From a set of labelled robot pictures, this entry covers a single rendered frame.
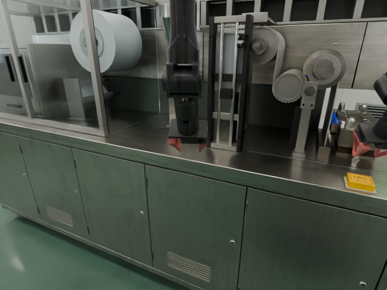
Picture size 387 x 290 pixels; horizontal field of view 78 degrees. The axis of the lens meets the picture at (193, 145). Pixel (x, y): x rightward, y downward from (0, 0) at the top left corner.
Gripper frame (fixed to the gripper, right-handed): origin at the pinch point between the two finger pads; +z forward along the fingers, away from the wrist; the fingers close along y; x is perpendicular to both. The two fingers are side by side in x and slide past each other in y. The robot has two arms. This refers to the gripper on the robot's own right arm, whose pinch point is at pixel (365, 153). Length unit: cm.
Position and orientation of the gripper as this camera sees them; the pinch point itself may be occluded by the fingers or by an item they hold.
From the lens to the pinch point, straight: 83.1
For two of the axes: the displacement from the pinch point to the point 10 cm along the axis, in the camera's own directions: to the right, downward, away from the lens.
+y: -10.0, -0.3, 0.7
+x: -0.7, 7.8, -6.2
